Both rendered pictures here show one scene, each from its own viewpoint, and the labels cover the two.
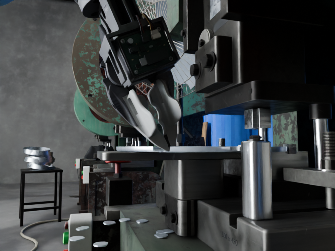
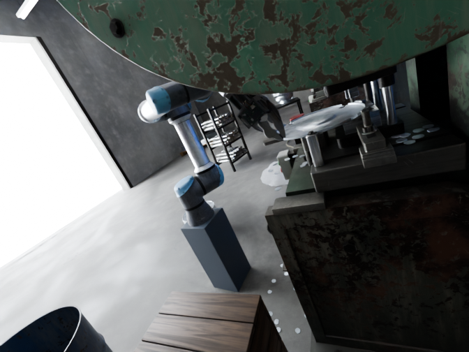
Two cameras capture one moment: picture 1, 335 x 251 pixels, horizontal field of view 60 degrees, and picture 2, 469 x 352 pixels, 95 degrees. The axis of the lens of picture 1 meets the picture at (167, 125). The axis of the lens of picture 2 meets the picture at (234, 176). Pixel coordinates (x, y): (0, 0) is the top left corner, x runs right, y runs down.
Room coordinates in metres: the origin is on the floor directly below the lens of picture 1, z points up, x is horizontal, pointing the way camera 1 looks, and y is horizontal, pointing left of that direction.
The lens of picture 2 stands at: (-0.19, -0.34, 0.95)
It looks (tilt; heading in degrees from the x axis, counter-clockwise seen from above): 19 degrees down; 46
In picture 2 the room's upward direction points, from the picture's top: 23 degrees counter-clockwise
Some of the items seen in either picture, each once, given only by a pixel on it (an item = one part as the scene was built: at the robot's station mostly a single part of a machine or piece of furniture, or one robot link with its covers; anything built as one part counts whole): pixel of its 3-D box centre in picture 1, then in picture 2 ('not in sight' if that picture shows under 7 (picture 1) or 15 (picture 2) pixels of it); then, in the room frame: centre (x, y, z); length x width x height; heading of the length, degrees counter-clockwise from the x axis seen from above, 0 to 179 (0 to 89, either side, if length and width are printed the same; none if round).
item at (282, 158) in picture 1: (258, 162); (358, 116); (0.55, -0.17, 0.76); 0.15 x 0.09 x 0.05; 16
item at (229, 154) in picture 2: not in sight; (223, 137); (2.12, 1.96, 0.47); 0.46 x 0.43 x 0.95; 86
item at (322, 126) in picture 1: (321, 136); (388, 97); (0.49, -0.26, 0.81); 0.02 x 0.02 x 0.14
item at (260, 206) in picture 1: (256, 176); (315, 148); (0.35, -0.11, 0.75); 0.03 x 0.03 x 0.10; 16
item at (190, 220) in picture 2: not in sight; (197, 209); (0.36, 0.61, 0.50); 0.15 x 0.15 x 0.10
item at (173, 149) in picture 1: (199, 149); (315, 121); (0.52, -0.06, 0.78); 0.29 x 0.29 x 0.01
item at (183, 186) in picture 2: not in sight; (188, 191); (0.37, 0.61, 0.62); 0.13 x 0.12 x 0.14; 161
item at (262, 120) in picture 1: (255, 119); (350, 90); (0.55, -0.17, 0.84); 0.05 x 0.03 x 0.04; 16
